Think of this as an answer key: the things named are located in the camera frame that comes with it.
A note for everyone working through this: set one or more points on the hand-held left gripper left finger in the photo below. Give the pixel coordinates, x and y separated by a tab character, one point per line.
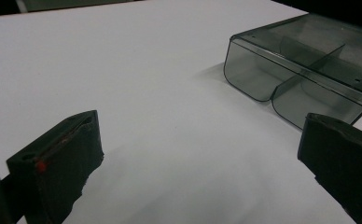
61	161

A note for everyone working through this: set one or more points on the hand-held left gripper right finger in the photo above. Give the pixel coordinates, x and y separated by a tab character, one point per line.
344	158

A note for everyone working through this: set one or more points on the smoky transparent plastic divided box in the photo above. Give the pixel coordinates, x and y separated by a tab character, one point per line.
297	62

